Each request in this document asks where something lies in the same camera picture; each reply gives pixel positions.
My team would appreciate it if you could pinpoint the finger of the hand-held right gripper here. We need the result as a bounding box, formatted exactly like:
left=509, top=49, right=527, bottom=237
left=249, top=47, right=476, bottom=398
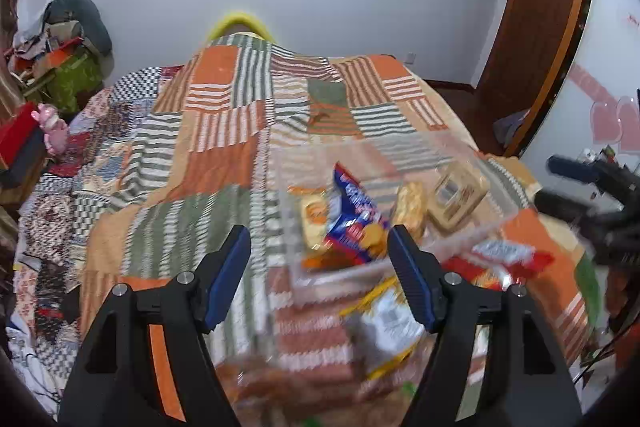
left=547, top=154, right=617, bottom=188
left=533, top=189, right=622, bottom=234

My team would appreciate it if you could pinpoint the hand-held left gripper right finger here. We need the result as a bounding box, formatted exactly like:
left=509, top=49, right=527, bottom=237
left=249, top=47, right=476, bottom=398
left=387, top=225, right=584, bottom=427

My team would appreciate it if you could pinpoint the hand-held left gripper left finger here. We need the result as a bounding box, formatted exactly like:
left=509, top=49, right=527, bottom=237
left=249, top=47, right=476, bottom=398
left=57, top=225, right=252, bottom=427

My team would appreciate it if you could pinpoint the yellow and white snack packet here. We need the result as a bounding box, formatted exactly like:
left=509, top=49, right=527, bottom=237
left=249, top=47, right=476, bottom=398
left=341, top=278, right=428, bottom=382

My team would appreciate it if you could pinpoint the red and white snack packet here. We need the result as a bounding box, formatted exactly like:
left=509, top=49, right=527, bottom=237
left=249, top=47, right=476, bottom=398
left=442, top=238, right=557, bottom=290

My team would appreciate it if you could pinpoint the clear plastic container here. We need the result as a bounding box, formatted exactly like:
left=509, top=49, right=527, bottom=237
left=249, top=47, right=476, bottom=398
left=269, top=131, right=517, bottom=295

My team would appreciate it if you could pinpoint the golden biscuit packet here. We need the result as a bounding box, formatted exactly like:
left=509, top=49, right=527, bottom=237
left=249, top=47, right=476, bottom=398
left=392, top=182, right=428, bottom=240

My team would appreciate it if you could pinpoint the blue cracker packet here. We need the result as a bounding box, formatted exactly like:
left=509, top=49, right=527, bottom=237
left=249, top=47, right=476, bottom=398
left=322, top=162, right=392, bottom=265

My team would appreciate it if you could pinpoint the tan square snack box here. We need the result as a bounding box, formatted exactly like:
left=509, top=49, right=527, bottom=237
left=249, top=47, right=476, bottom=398
left=426, top=164, right=492, bottom=233

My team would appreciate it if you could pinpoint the brown snack packet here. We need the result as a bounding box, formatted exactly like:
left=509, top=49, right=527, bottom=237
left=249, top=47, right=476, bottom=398
left=217, top=352, right=363, bottom=413

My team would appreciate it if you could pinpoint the striped patchwork blanket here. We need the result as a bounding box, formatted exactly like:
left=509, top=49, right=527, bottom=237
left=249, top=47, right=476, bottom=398
left=12, top=32, right=603, bottom=427

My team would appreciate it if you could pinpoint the brown wooden door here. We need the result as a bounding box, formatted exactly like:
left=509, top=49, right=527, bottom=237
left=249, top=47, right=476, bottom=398
left=472, top=0, right=598, bottom=158

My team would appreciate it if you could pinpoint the pink plush toy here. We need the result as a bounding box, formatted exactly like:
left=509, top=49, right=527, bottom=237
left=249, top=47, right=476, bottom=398
left=31, top=103, right=69, bottom=154

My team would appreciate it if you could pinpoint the green bag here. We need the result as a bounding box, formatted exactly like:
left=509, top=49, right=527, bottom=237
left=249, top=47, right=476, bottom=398
left=47, top=49, right=103, bottom=114

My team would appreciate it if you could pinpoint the yellow pillow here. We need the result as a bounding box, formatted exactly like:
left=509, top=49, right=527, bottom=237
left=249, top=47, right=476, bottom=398
left=206, top=10, right=277, bottom=44

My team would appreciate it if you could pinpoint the pile of clothes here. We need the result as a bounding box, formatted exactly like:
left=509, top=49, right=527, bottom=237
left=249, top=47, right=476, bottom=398
left=4, top=19, right=88, bottom=102

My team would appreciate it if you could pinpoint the pink heart wall sticker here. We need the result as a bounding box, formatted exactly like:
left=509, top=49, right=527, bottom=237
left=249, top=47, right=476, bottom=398
left=569, top=62, right=640, bottom=154

